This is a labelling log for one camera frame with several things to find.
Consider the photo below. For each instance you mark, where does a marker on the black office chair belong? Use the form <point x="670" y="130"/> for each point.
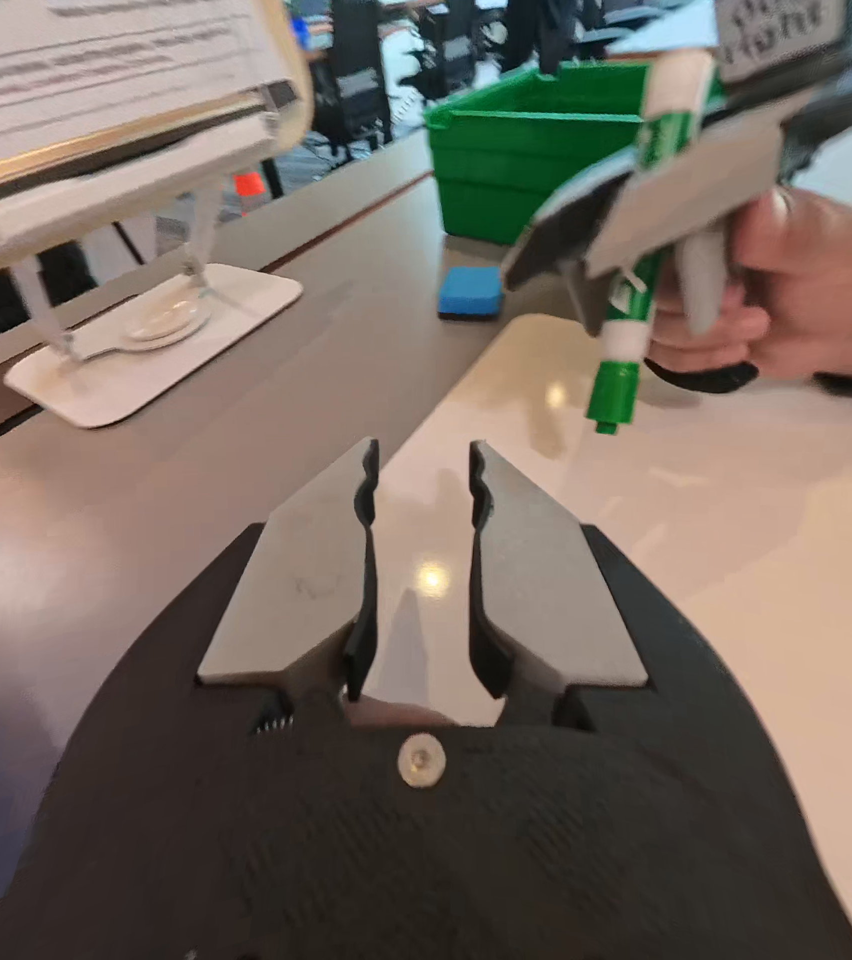
<point x="354" y="75"/>
<point x="448" y="45"/>

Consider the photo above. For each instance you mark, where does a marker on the blue whiteboard eraser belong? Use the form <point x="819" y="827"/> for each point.
<point x="471" y="289"/>

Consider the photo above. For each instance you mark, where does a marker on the white whiteboard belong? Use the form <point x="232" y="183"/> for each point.
<point x="733" y="562"/>

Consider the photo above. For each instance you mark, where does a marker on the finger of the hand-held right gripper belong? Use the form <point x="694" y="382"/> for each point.
<point x="568" y="217"/>
<point x="695" y="180"/>

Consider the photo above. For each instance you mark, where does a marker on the person's right hand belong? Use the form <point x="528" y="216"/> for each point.
<point x="823" y="300"/>

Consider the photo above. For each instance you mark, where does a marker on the green marker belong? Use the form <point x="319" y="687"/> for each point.
<point x="624" y="345"/>

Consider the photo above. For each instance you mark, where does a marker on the orange traffic cone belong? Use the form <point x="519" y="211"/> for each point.
<point x="250" y="184"/>

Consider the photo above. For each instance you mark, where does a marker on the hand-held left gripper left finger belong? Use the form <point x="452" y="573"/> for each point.
<point x="291" y="600"/>

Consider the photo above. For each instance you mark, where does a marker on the green plastic bin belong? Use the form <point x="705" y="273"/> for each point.
<point x="531" y="165"/>

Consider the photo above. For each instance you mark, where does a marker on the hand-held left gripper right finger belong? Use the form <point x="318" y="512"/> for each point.
<point x="553" y="600"/>

